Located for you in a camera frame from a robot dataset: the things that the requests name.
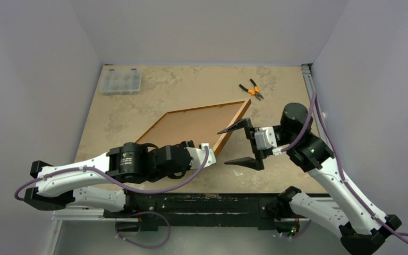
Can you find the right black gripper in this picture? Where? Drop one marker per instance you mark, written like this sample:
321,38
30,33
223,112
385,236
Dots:
255,144

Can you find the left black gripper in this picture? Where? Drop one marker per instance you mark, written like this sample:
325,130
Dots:
183,170

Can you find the brown backing board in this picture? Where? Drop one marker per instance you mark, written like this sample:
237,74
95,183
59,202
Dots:
190,126

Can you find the wooden picture frame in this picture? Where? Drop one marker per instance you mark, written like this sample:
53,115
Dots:
197,123

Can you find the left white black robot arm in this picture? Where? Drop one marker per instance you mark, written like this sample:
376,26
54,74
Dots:
56,187

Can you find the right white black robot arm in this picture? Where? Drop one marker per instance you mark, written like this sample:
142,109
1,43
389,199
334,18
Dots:
360,225

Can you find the orange black pliers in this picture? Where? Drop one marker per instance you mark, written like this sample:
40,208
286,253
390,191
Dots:
254,92

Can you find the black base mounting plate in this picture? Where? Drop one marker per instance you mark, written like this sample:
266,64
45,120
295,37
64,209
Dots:
264,211

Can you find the clear plastic organizer box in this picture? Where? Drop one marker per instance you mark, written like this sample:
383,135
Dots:
120,82

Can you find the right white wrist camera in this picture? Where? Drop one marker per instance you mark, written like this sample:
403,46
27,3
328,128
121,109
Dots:
265,138

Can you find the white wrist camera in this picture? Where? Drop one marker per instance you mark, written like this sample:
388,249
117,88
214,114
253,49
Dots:
201,157
265,138

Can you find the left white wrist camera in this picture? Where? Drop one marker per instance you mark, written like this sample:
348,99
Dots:
201,157

